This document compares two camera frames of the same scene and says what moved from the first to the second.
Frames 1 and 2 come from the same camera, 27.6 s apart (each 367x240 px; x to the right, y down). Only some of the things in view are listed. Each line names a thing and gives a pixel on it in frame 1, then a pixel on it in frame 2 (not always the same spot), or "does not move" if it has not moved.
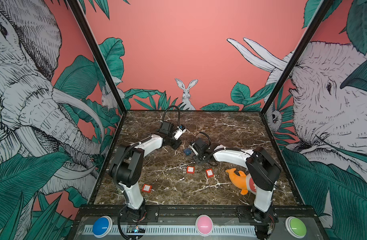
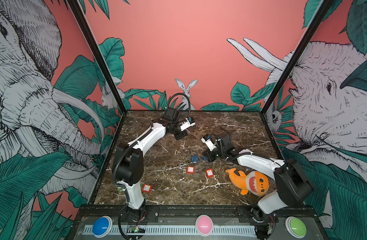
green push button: (295, 227) does not move
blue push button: (102, 226) does not move
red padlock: (190, 169) does not move
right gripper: (195, 158) -> (209, 154)
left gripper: (178, 141) -> (182, 133)
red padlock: (209, 172) does not move
